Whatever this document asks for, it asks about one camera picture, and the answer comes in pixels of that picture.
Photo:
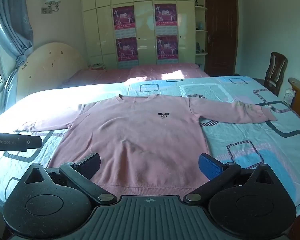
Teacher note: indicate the dark wooden chair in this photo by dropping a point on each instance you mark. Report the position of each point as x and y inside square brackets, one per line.
[275, 72]

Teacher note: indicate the cream round headboard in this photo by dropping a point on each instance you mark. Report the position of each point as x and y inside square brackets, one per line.
[52, 67]

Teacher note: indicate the blue patterned bed sheet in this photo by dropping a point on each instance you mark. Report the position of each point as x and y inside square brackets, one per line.
[252, 140]

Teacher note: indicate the pink wall poster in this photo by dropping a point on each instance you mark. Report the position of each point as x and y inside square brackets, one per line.
[126, 49]
[165, 16]
[167, 47]
[123, 17]

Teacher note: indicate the blue curtain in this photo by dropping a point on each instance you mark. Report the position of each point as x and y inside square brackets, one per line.
[12, 27]

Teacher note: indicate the white corner shelf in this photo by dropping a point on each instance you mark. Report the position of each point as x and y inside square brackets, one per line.
[201, 31]

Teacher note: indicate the wall lamp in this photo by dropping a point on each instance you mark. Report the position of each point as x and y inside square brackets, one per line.
[51, 3]

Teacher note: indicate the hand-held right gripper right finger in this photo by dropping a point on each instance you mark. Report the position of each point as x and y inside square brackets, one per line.
[210, 166]

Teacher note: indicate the pink sweatshirt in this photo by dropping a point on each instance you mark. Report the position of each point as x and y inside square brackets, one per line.
[140, 142]

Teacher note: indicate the dark wooden door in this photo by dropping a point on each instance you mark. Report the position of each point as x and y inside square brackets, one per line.
[221, 35]

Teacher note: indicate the pink bed sheet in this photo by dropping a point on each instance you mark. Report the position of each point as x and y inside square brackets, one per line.
[150, 72]

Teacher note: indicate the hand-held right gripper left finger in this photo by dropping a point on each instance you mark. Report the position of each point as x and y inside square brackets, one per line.
[88, 166]

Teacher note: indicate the cream wardrobe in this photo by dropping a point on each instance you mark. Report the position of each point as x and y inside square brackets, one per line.
[145, 20]

